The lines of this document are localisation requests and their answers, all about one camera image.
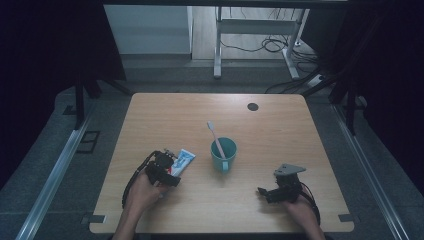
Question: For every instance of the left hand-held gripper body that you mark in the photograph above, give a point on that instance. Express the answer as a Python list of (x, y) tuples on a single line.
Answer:
[(160, 168)]

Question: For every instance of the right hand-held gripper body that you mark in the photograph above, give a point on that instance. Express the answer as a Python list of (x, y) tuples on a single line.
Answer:
[(286, 186)]

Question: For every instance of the white red blue toothpaste tube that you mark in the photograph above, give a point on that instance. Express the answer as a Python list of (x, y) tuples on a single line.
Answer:
[(181, 161)]

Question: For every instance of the pink toothbrush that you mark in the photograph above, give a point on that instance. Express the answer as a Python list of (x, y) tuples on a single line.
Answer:
[(216, 138)]

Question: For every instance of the teal cup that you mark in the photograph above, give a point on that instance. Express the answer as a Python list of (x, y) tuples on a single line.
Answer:
[(223, 155)]

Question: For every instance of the person's right hand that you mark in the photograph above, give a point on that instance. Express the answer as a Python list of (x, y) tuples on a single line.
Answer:
[(301, 210)]

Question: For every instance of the person's left hand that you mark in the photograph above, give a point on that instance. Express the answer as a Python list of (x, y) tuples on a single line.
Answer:
[(145, 193)]

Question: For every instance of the black round table grommet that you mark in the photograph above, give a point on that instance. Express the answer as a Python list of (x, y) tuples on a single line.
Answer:
[(253, 106)]

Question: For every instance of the black stand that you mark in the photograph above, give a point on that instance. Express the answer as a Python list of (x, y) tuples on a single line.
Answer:
[(79, 103), (350, 106)]

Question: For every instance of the white power strip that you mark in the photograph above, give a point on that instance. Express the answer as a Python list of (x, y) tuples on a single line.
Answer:
[(316, 80)]

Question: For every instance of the white panel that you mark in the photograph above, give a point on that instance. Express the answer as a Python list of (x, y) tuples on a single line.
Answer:
[(146, 30)]

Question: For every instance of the black curtain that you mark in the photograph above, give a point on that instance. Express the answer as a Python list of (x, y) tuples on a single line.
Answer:
[(390, 66), (40, 66)]

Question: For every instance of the grey table bracket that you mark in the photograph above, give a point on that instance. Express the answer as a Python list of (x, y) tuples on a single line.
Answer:
[(346, 218), (93, 219)]

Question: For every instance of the metal floor rail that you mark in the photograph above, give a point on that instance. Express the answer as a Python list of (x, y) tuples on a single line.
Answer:
[(366, 173), (53, 180)]

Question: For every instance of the white desk frame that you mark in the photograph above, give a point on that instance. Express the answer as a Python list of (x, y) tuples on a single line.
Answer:
[(256, 26)]

